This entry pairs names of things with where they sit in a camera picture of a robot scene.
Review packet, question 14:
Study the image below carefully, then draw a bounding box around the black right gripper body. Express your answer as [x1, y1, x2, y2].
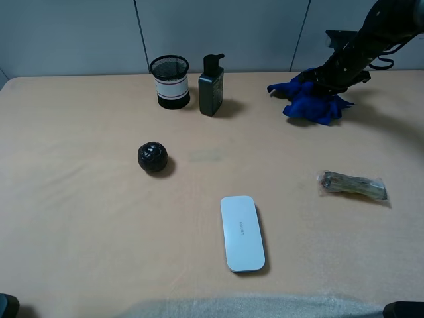
[299, 30, 370, 95]

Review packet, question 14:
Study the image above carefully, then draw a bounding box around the blue cloth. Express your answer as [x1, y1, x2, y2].
[266, 74, 354, 125]

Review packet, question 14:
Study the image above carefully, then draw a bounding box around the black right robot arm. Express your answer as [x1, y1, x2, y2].
[298, 0, 423, 96]

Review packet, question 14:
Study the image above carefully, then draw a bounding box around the black round ball object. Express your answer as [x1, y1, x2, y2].
[138, 142, 168, 173]

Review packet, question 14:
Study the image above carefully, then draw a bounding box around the clear plastic snack packet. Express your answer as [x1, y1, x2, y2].
[317, 170, 389, 202]

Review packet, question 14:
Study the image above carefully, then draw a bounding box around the dark pump dispenser bottle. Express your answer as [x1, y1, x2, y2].
[198, 54, 225, 117]

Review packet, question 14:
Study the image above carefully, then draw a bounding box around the black mesh pen holder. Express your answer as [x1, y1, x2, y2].
[149, 54, 190, 110]

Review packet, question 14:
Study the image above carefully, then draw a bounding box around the white rectangular case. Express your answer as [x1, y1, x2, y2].
[220, 195, 266, 273]

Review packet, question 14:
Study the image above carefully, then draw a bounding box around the black right base part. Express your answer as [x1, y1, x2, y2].
[382, 301, 424, 318]

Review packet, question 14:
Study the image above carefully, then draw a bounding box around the black base part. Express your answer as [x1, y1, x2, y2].
[0, 293, 20, 318]
[382, 301, 424, 318]

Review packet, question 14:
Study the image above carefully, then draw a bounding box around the grey robot torso cover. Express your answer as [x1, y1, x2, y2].
[120, 295, 383, 317]

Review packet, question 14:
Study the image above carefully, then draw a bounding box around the black left base part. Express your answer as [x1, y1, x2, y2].
[0, 293, 20, 318]

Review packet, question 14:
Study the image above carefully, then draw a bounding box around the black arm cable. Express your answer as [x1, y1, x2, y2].
[367, 36, 411, 71]

